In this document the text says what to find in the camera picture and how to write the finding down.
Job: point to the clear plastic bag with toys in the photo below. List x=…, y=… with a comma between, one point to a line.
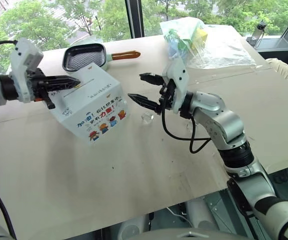
x=199, y=42

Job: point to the white box with cartoon print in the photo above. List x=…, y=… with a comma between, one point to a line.
x=94, y=100

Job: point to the black window frame post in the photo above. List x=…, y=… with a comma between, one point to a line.
x=134, y=17

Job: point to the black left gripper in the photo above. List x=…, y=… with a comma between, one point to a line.
x=39, y=86

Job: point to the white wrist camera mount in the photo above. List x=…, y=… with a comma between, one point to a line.
x=21, y=57
x=177, y=80

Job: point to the person in beige clothes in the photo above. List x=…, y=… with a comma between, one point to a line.
x=287, y=72

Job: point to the small clear plastic cube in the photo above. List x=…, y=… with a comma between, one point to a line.
x=147, y=118

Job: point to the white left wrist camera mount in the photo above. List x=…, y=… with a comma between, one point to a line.
x=21, y=57

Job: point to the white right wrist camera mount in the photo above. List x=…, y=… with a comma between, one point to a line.
x=177, y=80

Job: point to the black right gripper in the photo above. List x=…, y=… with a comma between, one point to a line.
x=167, y=93

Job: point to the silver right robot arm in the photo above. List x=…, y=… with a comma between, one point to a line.
x=224, y=120

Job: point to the grey robot torso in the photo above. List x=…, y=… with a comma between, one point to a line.
x=191, y=233

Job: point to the grey rounded robot leg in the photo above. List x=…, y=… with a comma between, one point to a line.
x=201, y=212
x=131, y=227

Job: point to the clear water bottle, black cap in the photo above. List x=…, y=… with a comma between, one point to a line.
x=259, y=32

